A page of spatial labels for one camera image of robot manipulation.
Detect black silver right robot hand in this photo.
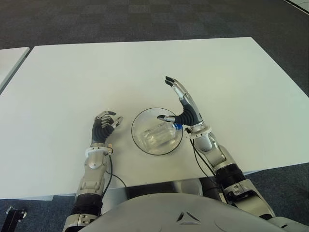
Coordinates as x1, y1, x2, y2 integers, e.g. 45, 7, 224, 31
156, 75, 206, 128

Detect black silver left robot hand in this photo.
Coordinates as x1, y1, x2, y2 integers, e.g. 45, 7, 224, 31
91, 110, 124, 145

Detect clear blue-capped water bottle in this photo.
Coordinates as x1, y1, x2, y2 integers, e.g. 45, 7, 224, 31
137, 121, 184, 148

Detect white black-rimmed plate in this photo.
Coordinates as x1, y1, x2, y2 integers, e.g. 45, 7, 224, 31
130, 106, 183, 156

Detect white robot waist part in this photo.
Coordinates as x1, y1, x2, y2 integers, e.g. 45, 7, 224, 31
172, 178, 202, 195

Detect grey robot torso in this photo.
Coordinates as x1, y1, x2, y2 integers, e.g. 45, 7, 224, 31
89, 192, 309, 232

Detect white neighbouring table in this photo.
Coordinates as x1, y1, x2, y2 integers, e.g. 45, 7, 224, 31
0, 46, 31, 92

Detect black wheeled stand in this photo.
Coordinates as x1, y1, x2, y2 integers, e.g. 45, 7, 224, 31
0, 204, 27, 232

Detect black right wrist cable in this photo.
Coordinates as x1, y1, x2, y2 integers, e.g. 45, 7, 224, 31
190, 138, 218, 180

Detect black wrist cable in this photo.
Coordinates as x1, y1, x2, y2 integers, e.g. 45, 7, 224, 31
103, 156, 127, 194
190, 138, 218, 180

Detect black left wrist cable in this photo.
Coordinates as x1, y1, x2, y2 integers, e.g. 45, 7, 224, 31
103, 156, 127, 194

